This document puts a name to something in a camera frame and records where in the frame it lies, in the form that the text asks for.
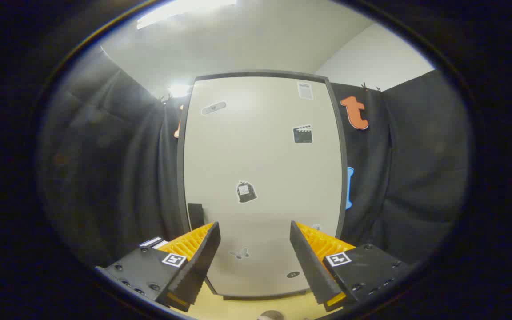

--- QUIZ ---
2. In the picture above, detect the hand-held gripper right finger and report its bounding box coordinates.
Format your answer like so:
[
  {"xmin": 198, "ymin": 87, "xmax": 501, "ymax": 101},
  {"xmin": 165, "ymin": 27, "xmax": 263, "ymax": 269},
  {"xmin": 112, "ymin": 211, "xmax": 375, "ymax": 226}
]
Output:
[{"xmin": 289, "ymin": 221, "xmax": 410, "ymax": 312}]

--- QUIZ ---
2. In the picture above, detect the grey shoe cabinet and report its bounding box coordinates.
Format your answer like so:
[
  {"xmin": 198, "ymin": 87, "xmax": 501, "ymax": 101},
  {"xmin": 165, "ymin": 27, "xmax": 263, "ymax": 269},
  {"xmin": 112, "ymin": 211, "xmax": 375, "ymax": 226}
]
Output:
[{"xmin": 177, "ymin": 70, "xmax": 349, "ymax": 301}]

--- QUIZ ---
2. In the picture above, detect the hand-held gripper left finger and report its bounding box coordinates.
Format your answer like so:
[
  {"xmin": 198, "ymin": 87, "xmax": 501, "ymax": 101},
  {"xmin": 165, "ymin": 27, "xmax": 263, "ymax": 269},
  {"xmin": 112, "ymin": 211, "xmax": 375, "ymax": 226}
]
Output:
[{"xmin": 95, "ymin": 221, "xmax": 221, "ymax": 312}]

